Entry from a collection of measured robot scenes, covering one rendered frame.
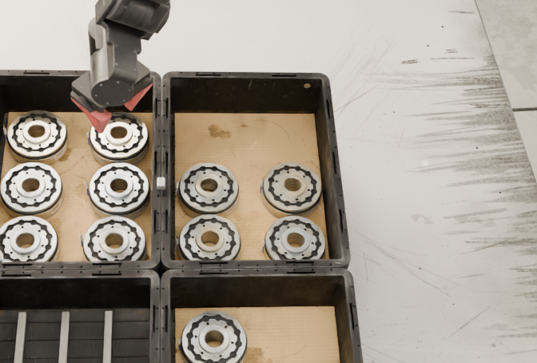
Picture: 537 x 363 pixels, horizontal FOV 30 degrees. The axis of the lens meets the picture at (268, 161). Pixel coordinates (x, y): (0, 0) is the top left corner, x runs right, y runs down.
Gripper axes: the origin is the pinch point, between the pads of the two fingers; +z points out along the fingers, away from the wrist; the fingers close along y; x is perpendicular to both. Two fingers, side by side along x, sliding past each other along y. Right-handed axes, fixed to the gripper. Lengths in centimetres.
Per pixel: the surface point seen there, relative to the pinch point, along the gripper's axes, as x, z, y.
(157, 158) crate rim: -3.5, 13.7, 6.1
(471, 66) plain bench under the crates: -23, 36, 82
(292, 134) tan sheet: -12.1, 23.3, 32.3
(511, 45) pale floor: -5, 104, 163
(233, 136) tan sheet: -4.7, 23.4, 24.5
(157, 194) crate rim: -8.4, 13.8, 1.0
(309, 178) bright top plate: -21.9, 20.2, 25.0
